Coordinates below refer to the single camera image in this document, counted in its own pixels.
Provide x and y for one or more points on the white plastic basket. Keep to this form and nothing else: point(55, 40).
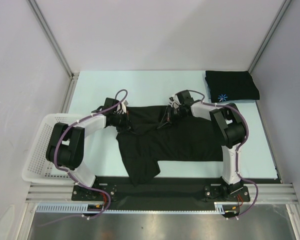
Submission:
point(37, 169)

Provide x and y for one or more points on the aluminium frame rail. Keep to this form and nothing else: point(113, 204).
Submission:
point(263, 193)

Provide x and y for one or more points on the vertical aluminium post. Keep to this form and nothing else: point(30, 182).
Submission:
point(270, 33)
point(44, 25)

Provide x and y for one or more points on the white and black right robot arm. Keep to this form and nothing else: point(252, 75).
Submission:
point(229, 127)

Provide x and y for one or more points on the white slotted cable duct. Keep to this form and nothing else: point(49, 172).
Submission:
point(89, 208)

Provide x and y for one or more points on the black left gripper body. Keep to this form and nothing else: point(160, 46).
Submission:
point(120, 121)

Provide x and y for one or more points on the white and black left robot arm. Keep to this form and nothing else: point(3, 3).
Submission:
point(68, 142)

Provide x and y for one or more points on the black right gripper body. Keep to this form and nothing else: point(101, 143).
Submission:
point(172, 111)

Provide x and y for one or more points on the folded black t shirt with logo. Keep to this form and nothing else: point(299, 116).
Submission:
point(227, 86)

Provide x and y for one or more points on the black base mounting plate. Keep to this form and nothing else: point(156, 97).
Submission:
point(105, 180)

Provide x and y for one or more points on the right vertical aluminium post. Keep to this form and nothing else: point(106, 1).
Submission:
point(270, 33)

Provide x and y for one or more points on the left vertical aluminium post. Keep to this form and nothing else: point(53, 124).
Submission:
point(44, 25)

